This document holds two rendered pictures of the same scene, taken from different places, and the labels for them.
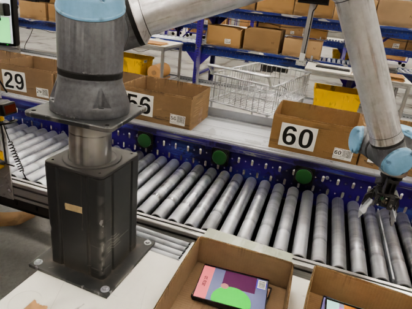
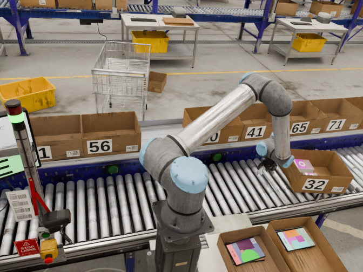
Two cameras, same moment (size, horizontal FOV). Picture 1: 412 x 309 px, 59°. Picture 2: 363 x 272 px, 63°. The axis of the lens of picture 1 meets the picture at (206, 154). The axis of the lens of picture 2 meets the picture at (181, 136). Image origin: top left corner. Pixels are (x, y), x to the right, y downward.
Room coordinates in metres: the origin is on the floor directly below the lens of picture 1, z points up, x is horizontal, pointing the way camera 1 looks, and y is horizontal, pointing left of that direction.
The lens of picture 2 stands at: (0.22, 0.83, 2.24)
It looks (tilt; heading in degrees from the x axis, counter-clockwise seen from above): 36 degrees down; 324
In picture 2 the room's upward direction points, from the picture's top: 7 degrees clockwise
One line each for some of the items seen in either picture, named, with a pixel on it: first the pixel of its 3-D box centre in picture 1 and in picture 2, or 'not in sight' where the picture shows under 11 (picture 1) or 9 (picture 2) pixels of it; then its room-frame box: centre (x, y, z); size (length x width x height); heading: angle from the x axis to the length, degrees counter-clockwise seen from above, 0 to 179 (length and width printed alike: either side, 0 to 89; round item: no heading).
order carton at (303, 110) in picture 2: not in sight; (295, 117); (1.44, -1.27, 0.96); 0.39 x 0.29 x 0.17; 74
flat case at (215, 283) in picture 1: (232, 289); (244, 250); (0.76, -0.11, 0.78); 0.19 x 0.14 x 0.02; 78
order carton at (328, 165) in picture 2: not in sight; (315, 170); (0.99, -1.00, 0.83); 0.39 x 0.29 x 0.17; 61
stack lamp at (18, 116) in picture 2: not in sight; (14, 111); (1.28, 0.81, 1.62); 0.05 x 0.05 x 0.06
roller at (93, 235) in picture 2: not in sight; (92, 208); (1.48, 0.53, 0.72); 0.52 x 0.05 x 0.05; 164
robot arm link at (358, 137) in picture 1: (371, 141); (267, 147); (1.13, -0.53, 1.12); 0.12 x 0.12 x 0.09; 7
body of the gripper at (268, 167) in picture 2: (387, 189); (269, 161); (1.14, -0.64, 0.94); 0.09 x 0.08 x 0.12; 164
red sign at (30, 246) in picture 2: not in sight; (34, 246); (1.27, 0.88, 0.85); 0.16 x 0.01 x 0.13; 74
